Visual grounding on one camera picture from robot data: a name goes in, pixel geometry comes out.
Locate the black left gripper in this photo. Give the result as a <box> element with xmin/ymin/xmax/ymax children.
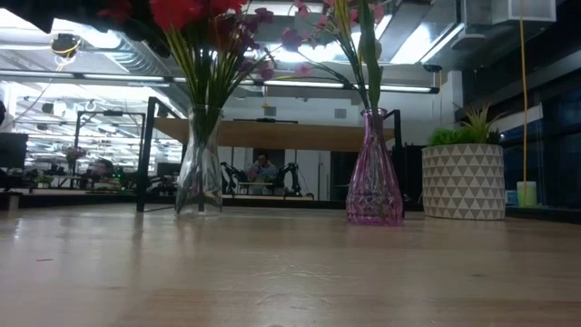
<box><xmin>129</xmin><ymin>22</ymin><xmax>176</xmax><ymax>58</ymax></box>

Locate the red artificial flower bunch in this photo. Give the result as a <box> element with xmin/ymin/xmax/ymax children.
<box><xmin>96</xmin><ymin>0</ymin><xmax>250</xmax><ymax>137</ymax></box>

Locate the purple artificial flower bunch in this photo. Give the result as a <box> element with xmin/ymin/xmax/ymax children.
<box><xmin>235</xmin><ymin>6</ymin><xmax>315</xmax><ymax>83</ymax></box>

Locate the clear glass vase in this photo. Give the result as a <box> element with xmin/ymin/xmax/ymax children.
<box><xmin>174</xmin><ymin>105</ymin><xmax>224</xmax><ymax>217</ymax></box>

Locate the pink blossom flower bunch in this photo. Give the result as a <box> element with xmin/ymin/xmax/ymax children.
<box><xmin>280</xmin><ymin>0</ymin><xmax>387</xmax><ymax>110</ymax></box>

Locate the pink glass vase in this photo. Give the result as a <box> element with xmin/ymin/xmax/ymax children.
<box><xmin>345</xmin><ymin>107</ymin><xmax>405</xmax><ymax>227</ymax></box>

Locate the wooden shelf with black legs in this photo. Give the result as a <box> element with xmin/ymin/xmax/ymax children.
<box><xmin>136</xmin><ymin>95</ymin><xmax>405</xmax><ymax>213</ymax></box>

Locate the long ceiling light bar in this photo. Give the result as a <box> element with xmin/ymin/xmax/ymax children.
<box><xmin>0</xmin><ymin>67</ymin><xmax>441</xmax><ymax>95</ymax></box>

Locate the person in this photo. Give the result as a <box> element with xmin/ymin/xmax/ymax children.
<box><xmin>86</xmin><ymin>157</ymin><xmax>115</xmax><ymax>182</ymax></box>
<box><xmin>247</xmin><ymin>152</ymin><xmax>280</xmax><ymax>183</ymax></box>

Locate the black monitor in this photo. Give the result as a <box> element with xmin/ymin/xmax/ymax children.
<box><xmin>0</xmin><ymin>132</ymin><xmax>30</xmax><ymax>170</ymax></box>

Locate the succulent in triangle-patterned pot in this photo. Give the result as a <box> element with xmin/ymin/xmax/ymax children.
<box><xmin>420</xmin><ymin>103</ymin><xmax>507</xmax><ymax>222</ymax></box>

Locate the white ceiling vent box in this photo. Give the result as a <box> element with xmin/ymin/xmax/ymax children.
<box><xmin>461</xmin><ymin>0</ymin><xmax>557</xmax><ymax>25</ymax></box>

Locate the pale green cup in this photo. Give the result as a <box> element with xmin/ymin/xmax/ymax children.
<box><xmin>516</xmin><ymin>181</ymin><xmax>538</xmax><ymax>208</ymax></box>

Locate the ceiling dome camera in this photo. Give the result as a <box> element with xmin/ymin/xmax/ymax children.
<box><xmin>49</xmin><ymin>32</ymin><xmax>83</xmax><ymax>59</ymax></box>

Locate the yellow extension cable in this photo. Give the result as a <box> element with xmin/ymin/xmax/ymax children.
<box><xmin>518</xmin><ymin>0</ymin><xmax>531</xmax><ymax>208</ymax></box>

